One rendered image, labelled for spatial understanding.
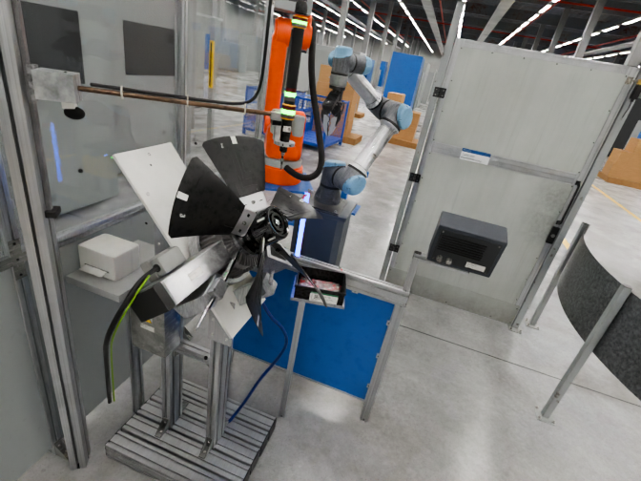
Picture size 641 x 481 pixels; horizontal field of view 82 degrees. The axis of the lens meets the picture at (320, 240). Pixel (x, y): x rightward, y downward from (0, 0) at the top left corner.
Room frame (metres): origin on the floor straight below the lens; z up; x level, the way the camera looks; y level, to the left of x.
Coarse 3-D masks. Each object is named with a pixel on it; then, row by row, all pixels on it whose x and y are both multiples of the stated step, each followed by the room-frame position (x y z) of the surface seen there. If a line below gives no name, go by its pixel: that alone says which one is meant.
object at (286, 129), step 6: (300, 0) 1.21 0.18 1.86; (300, 6) 1.20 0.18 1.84; (306, 6) 1.21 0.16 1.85; (300, 12) 1.20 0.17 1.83; (306, 12) 1.22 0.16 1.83; (282, 120) 1.21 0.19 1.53; (288, 120) 1.20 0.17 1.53; (282, 126) 1.21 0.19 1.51; (288, 126) 1.21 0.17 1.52; (282, 132) 1.20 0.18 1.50; (288, 132) 1.21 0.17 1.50; (282, 138) 1.21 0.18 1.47; (288, 138) 1.21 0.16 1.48; (282, 150) 1.21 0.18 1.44
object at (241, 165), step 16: (208, 144) 1.24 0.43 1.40; (240, 144) 1.30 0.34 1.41; (256, 144) 1.33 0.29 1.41; (224, 160) 1.23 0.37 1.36; (240, 160) 1.25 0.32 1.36; (256, 160) 1.28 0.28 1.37; (224, 176) 1.19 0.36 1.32; (240, 176) 1.21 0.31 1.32; (256, 176) 1.23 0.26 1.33; (240, 192) 1.17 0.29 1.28; (256, 192) 1.19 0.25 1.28
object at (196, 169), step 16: (192, 160) 0.95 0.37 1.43; (192, 176) 0.93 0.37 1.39; (208, 176) 0.97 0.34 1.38; (176, 192) 0.89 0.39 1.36; (192, 192) 0.92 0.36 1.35; (208, 192) 0.96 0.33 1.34; (224, 192) 1.00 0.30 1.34; (176, 208) 0.87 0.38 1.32; (192, 208) 0.91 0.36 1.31; (208, 208) 0.95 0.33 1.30; (224, 208) 0.99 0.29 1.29; (240, 208) 1.04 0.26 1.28; (176, 224) 0.87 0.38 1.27; (192, 224) 0.91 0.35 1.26; (208, 224) 0.95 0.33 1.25; (224, 224) 1.00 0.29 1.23
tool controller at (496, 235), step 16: (448, 224) 1.37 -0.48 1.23; (464, 224) 1.39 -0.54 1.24; (480, 224) 1.40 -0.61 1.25; (432, 240) 1.42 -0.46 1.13; (448, 240) 1.37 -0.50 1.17; (464, 240) 1.35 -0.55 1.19; (480, 240) 1.33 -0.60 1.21; (496, 240) 1.32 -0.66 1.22; (432, 256) 1.40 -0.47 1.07; (448, 256) 1.38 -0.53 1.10; (464, 256) 1.36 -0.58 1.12; (480, 256) 1.34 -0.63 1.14; (496, 256) 1.32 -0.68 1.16; (480, 272) 1.36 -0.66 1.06
